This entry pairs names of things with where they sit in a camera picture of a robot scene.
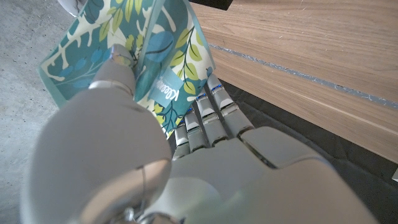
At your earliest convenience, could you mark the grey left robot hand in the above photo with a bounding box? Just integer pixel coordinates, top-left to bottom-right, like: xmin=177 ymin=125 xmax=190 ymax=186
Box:
xmin=19 ymin=43 xmax=381 ymax=224

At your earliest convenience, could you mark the teal floral tissue box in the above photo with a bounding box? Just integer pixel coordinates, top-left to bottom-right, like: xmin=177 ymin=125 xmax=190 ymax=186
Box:
xmin=36 ymin=0 xmax=216 ymax=139

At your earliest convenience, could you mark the white tissue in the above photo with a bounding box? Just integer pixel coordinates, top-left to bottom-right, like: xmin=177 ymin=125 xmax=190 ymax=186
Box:
xmin=57 ymin=0 xmax=87 ymax=17

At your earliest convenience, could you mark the black box with white base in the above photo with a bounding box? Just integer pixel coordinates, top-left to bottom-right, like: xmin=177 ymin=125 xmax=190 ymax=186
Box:
xmin=189 ymin=0 xmax=234 ymax=11

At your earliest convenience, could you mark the black curtain backdrop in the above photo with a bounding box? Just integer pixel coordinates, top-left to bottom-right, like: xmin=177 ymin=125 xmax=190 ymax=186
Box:
xmin=167 ymin=79 xmax=398 ymax=224

